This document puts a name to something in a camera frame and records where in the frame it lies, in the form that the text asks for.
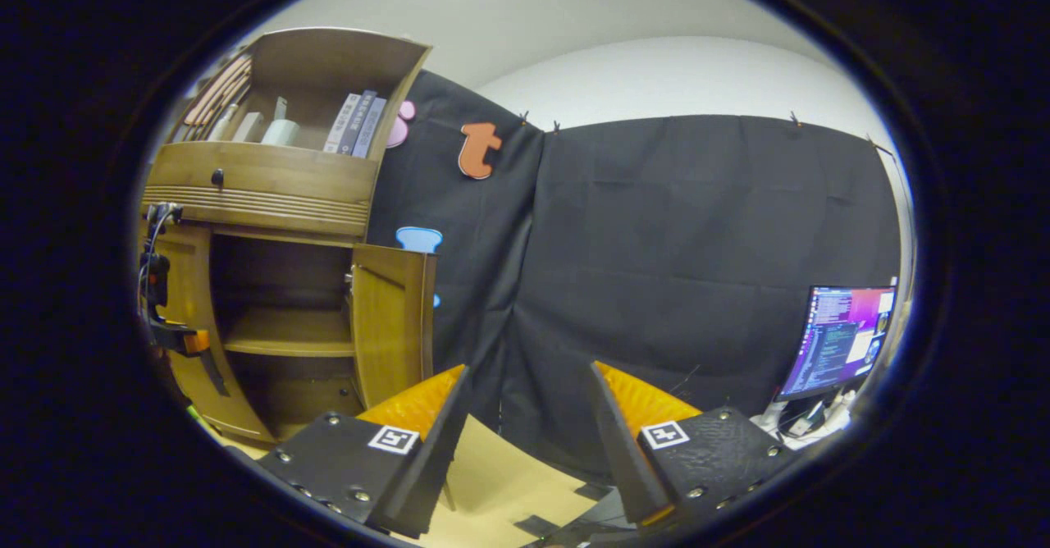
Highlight wooden drawer with black knob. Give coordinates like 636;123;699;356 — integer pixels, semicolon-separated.
141;141;380;239

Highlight wooden double-door shoe cabinet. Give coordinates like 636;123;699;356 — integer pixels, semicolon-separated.
141;27;434;442

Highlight wooden cabinet door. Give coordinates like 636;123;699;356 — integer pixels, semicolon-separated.
349;243;438;411
152;224;276;444

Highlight black backdrop cloth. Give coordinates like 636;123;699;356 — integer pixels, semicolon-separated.
365;70;905;483

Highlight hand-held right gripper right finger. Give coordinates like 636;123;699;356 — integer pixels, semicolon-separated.
587;360;798;531

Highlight white cables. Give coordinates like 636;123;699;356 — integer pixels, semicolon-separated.
753;390;858;450

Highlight white and grey book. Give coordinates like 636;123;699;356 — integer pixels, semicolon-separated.
324;93;362;153

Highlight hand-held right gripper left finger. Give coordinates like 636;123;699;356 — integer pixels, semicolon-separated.
257;364;474;540

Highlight light blue book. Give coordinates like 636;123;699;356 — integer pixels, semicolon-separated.
353;97;388;159

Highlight white mug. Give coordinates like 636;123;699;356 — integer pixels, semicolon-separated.
261;119;301;148

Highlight computer monitor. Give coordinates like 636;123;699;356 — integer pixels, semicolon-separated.
775;285;897;402

